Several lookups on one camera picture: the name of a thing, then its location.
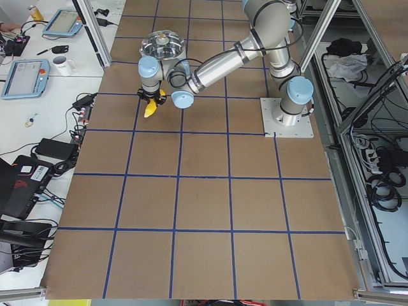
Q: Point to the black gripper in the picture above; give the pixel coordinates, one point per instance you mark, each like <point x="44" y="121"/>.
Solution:
<point x="149" y="94"/>

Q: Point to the yellow corn cob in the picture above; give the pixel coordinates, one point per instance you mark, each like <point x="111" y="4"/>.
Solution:
<point x="149" y="112"/>

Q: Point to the glass pot lid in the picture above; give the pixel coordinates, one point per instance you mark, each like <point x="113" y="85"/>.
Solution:
<point x="164" y="38"/>

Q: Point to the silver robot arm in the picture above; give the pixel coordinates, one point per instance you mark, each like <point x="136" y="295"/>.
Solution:
<point x="270" y="22"/>

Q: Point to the black power strip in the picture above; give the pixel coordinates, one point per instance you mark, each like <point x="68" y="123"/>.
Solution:
<point x="81" y="118"/>

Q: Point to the white mug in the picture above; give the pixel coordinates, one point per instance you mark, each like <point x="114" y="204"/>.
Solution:
<point x="64" y="65"/>

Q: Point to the black power brick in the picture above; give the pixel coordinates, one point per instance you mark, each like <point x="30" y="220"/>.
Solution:
<point x="56" y="149"/>

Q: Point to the upper blue teach pendant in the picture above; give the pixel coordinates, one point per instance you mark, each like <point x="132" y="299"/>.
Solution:
<point x="65" y="23"/>

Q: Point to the blue teach pendant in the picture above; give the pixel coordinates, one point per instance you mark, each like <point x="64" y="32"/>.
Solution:
<point x="26" y="79"/>
<point x="65" y="23"/>

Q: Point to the black marker pen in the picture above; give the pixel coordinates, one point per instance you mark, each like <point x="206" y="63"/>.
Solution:
<point x="52" y="50"/>

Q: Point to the lower blue teach pendant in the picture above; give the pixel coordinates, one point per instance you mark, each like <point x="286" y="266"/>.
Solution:
<point x="26" y="79"/>

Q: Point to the orange drink bottle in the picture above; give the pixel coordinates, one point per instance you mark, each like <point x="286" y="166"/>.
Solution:
<point x="35" y="13"/>

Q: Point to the black laptop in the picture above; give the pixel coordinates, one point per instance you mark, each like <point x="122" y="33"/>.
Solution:
<point x="21" y="183"/>

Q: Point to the black cloth bundle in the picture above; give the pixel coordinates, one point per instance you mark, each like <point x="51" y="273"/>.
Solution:
<point x="344" y="47"/>

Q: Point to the white crumpled cloth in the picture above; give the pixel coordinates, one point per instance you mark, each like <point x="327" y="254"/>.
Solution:
<point x="349" y="68"/>

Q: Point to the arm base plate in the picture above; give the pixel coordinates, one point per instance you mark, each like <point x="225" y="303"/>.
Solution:
<point x="279" y="124"/>

